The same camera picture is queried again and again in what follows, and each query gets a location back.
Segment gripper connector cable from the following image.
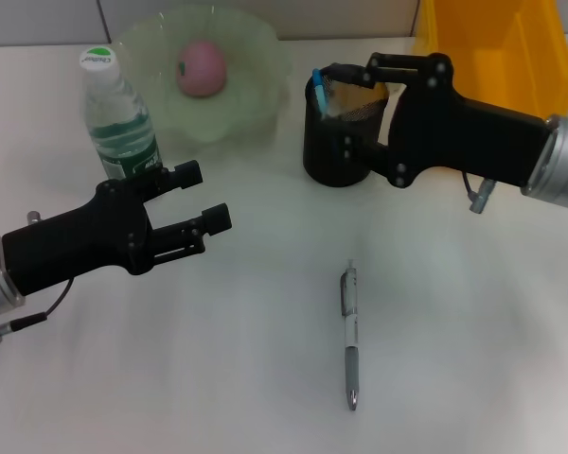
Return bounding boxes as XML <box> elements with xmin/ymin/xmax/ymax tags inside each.
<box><xmin>461</xmin><ymin>171</ymin><xmax>497</xmax><ymax>215</ymax></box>
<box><xmin>0</xmin><ymin>277</ymin><xmax>76</xmax><ymax>348</ymax></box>

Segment green glass fruit plate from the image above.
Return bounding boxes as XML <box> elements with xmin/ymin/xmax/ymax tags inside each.
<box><xmin>108</xmin><ymin>5</ymin><xmax>294</xmax><ymax>146</ymax></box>

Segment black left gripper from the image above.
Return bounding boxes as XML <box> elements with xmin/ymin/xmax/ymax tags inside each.
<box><xmin>1</xmin><ymin>158</ymin><xmax>233</xmax><ymax>298</ymax></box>

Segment clear bottle green label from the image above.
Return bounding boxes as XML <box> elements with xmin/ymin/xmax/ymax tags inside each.
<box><xmin>79</xmin><ymin>45</ymin><xmax>166</xmax><ymax>182</ymax></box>

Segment yellow plastic storage bin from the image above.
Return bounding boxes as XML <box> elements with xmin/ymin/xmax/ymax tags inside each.
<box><xmin>411</xmin><ymin>0</ymin><xmax>568</xmax><ymax>119</ymax></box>

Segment pink toy peach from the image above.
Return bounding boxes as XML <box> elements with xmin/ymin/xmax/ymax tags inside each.
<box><xmin>175</xmin><ymin>40</ymin><xmax>229</xmax><ymax>98</ymax></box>

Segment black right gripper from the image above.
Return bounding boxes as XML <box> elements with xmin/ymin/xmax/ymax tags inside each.
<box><xmin>330</xmin><ymin>52</ymin><xmax>549</xmax><ymax>190</ymax></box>

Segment blue scissors with sheath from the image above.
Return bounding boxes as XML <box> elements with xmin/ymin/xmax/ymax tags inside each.
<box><xmin>311</xmin><ymin>68</ymin><xmax>331</xmax><ymax>119</ymax></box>

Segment white grey ballpoint pen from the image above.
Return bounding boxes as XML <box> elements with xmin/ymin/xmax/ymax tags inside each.
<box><xmin>341</xmin><ymin>258</ymin><xmax>362</xmax><ymax>412</ymax></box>

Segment right gripper connector cable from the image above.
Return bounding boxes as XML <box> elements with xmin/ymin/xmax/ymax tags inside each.
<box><xmin>461</xmin><ymin>171</ymin><xmax>497</xmax><ymax>215</ymax></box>

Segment black mesh pen cup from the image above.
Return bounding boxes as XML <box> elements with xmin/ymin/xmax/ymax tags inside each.
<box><xmin>302</xmin><ymin>64</ymin><xmax>390</xmax><ymax>188</ymax></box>

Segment left gripper connector cable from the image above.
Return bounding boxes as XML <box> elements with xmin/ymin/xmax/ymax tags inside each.
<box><xmin>0</xmin><ymin>277</ymin><xmax>76</xmax><ymax>348</ymax></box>

